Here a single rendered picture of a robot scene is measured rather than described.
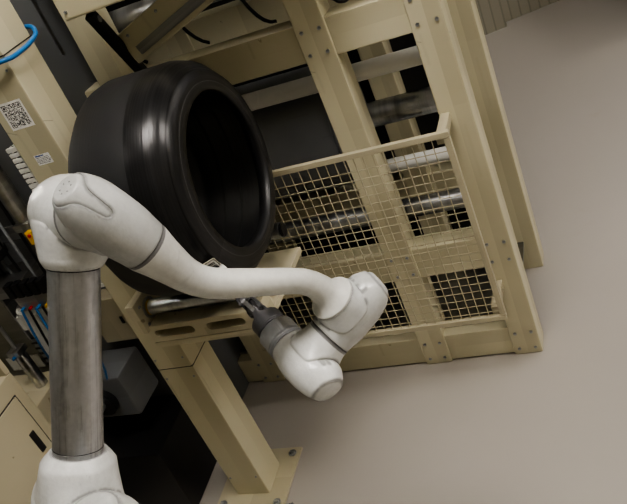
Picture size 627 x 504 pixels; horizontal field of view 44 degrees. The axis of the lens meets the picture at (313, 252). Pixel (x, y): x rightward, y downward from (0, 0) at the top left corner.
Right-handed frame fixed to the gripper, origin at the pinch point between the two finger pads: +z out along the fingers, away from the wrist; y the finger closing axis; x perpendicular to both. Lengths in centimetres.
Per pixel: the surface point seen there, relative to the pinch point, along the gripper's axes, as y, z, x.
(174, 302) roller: 16.1, 20.4, -17.6
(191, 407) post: 60, 23, -45
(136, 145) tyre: -28.7, 22.4, 9.1
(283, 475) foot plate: 101, 3, -47
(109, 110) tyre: -29.8, 36.6, 10.3
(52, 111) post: -27, 58, -1
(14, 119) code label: -31, 60, -9
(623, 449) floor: 104, -71, 38
